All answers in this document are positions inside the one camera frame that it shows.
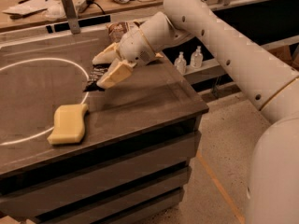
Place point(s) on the grey power strip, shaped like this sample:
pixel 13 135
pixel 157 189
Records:
pixel 81 5

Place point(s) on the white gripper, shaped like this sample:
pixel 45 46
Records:
pixel 134 47

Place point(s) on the black rxbar chocolate bar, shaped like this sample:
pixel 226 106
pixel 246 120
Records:
pixel 98 71

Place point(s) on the clear sanitizer bottle left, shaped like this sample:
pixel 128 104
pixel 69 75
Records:
pixel 180 63

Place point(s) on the clear sanitizer bottle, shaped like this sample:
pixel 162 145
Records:
pixel 180 63
pixel 197 58

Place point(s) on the white papers on desk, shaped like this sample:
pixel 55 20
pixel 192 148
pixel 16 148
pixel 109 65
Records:
pixel 28 7

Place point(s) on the yellow sponge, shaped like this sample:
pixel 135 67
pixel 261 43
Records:
pixel 69 126

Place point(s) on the white crumpled mask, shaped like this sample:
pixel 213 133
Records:
pixel 55 12

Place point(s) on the grey drawer cabinet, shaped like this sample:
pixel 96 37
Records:
pixel 133 160

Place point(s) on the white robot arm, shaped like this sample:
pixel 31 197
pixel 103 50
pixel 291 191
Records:
pixel 270 84

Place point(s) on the grey metal bracket left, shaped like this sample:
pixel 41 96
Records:
pixel 71 16

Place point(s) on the clear sanitizer bottle right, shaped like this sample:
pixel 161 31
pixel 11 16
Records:
pixel 197 58

